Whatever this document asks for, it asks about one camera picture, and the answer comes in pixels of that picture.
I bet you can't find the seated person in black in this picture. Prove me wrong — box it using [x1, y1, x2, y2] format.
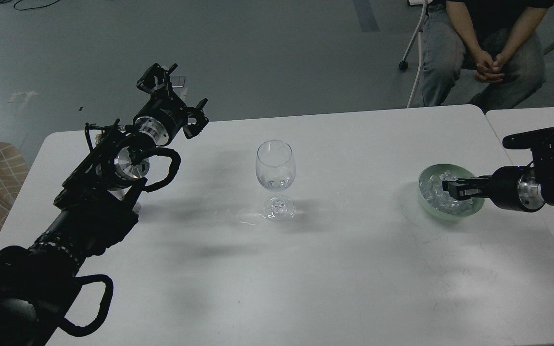
[420, 0, 554, 112]

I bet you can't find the green bowl of ice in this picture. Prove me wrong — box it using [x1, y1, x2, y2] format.
[418, 163, 484, 222]

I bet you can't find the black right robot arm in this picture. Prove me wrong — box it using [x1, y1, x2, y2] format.
[442, 127, 554, 213]

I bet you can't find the white metal chair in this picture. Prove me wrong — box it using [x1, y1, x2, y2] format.
[398, 0, 432, 108]

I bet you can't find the steel double jigger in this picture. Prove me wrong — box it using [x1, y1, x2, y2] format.
[132, 202, 141, 214]

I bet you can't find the black floor cable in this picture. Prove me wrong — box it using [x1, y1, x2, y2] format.
[13, 0, 61, 11]

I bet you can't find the clear wine glass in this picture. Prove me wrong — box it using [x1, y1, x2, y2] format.
[255, 139, 296, 221]

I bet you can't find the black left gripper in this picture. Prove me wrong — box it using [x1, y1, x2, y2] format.
[133, 63, 209, 147]

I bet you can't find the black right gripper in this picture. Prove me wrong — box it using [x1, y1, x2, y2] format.
[441, 166, 546, 212]

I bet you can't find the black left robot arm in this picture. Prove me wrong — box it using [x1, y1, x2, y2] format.
[0, 63, 209, 346]

